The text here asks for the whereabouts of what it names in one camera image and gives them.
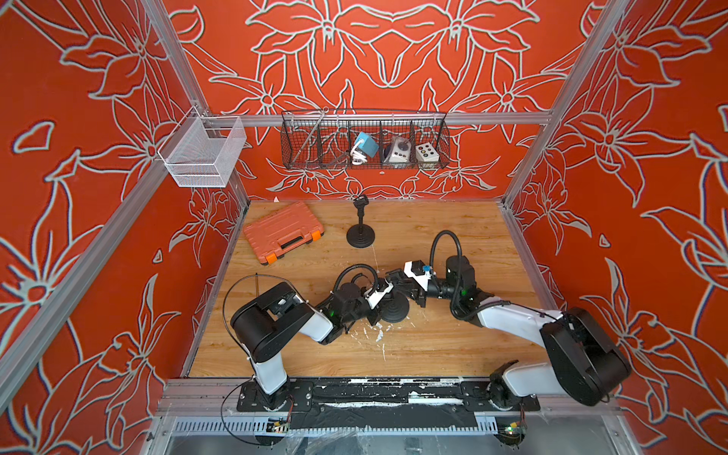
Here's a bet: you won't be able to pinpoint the white button box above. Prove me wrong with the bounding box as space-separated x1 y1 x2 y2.
415 142 440 169

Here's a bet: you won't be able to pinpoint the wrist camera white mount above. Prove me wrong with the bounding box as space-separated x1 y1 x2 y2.
403 260 434 291
364 281 394 310

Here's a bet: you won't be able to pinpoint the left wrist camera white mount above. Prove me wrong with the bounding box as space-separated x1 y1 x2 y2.
364 281 394 310

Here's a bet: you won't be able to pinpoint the teal box in basket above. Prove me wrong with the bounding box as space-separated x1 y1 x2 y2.
353 132 379 157

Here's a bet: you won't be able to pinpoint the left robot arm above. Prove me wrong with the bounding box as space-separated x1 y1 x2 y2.
223 264 394 410

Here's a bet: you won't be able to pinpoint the black round stand base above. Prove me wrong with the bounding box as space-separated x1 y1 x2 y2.
346 224 375 248

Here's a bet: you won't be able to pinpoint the black wire wall basket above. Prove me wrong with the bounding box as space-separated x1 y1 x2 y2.
281 108 451 171

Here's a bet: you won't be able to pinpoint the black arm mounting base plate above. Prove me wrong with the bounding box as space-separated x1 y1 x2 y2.
236 377 540 433

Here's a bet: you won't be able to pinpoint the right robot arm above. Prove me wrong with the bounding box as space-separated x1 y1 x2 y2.
404 231 632 411

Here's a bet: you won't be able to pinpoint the orange plastic tool case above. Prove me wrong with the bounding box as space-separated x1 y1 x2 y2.
243 202 325 265

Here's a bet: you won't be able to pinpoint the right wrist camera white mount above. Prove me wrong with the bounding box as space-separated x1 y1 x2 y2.
403 260 434 291

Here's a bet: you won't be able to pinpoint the white device black knobs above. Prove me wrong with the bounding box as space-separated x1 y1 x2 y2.
384 138 411 169

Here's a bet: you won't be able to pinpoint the clear plastic wall bin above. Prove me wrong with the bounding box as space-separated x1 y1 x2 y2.
158 117 248 189

